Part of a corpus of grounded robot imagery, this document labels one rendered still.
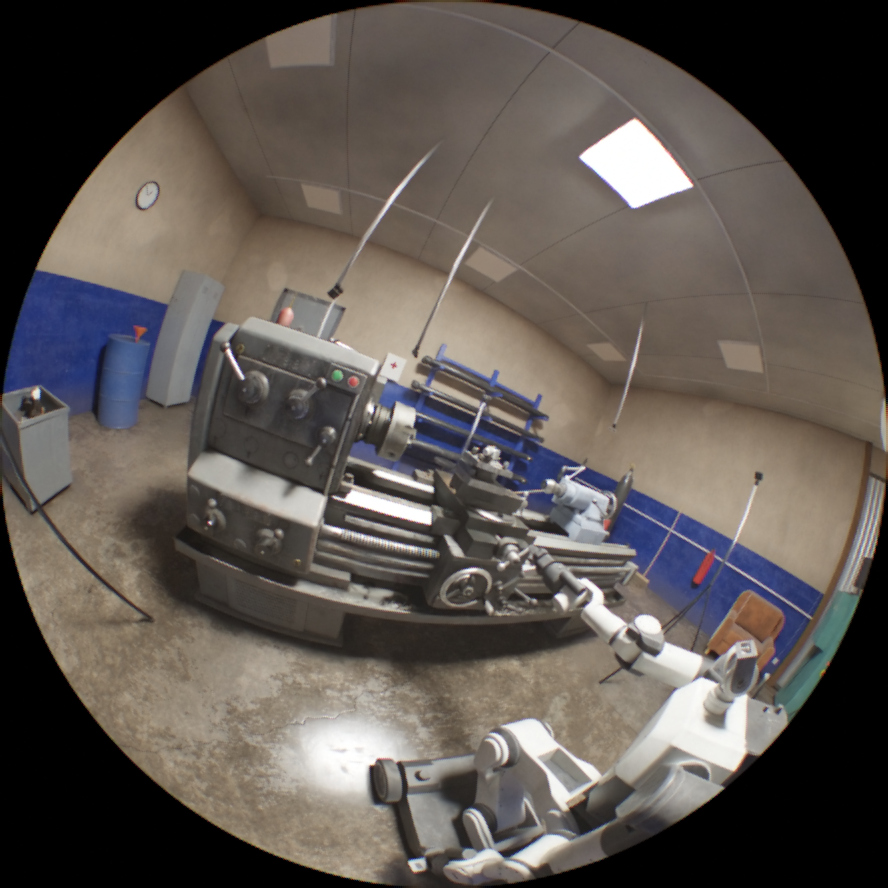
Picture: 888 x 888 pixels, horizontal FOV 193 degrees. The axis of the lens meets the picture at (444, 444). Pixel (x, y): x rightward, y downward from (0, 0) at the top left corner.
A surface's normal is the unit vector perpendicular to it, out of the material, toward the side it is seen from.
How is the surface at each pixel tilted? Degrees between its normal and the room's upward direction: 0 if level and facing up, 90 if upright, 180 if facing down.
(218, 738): 0
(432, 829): 0
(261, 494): 32
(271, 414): 90
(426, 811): 0
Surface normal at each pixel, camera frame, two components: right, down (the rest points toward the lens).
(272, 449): 0.26, 0.24
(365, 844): 0.38, -0.92
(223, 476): 0.47, -0.65
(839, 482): -0.88, -0.33
